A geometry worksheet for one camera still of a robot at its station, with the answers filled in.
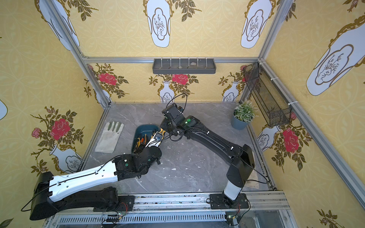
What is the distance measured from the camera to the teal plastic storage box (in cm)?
98

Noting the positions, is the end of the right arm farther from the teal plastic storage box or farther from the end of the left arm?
the teal plastic storage box

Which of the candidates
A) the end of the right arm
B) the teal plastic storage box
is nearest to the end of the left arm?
the end of the right arm

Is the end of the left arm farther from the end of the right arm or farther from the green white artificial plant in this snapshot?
the green white artificial plant
